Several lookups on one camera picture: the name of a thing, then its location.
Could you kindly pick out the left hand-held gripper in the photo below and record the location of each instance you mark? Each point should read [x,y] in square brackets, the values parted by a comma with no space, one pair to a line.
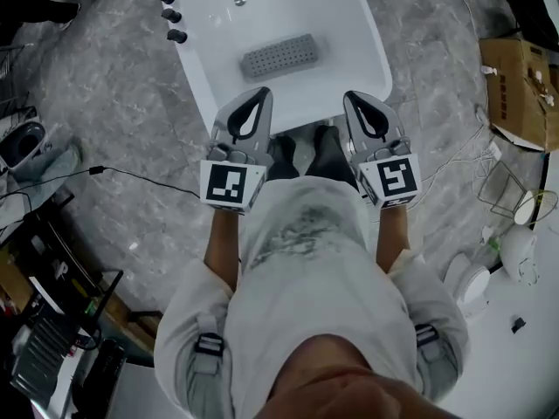
[225,183]

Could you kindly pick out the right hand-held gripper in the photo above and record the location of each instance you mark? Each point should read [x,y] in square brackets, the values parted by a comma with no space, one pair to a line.
[395,177]

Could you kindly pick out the grey perforated bath mat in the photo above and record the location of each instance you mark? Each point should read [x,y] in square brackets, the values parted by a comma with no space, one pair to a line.
[279,55]

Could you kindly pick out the person's left forearm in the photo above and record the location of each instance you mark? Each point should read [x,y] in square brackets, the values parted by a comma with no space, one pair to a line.
[222,251]

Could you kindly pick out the person's right forearm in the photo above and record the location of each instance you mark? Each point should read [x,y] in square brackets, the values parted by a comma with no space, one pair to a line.
[393,238]

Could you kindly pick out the white bathtub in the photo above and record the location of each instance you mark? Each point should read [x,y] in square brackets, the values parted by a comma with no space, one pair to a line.
[340,59]

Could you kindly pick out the person's black trousers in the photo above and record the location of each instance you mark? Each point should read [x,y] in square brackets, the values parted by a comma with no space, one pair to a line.
[327,155]

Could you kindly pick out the black faucet knob red dot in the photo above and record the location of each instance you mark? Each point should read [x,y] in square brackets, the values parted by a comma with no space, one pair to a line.
[177,36]

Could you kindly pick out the white power strip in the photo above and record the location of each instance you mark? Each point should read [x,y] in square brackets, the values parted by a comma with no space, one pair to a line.
[494,149]

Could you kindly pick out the small white bottle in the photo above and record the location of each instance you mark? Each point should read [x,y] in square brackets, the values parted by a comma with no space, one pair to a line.
[489,70]

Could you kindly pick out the printed cardboard box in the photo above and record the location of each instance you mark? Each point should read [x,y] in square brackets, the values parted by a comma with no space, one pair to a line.
[515,94]

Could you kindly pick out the green white bottle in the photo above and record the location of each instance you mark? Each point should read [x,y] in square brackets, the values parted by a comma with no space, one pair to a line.
[491,240]

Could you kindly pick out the person's white shirt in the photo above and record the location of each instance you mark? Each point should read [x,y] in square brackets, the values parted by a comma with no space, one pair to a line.
[314,286]

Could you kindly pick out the light blue cloth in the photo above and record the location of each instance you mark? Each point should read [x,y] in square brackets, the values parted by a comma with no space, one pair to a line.
[57,164]

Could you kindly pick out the grey round speaker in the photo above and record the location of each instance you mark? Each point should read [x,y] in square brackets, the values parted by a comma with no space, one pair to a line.
[22,144]

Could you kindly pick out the black router with antennae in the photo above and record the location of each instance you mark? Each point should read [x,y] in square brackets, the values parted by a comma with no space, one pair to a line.
[105,304]

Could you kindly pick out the person's face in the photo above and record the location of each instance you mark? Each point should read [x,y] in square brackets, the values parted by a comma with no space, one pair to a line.
[349,382]

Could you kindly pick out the black computer tower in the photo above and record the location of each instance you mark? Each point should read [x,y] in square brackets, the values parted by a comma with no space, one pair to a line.
[43,356]

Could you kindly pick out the small black bracket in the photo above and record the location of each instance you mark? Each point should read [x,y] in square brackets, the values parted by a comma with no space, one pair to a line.
[518,324]

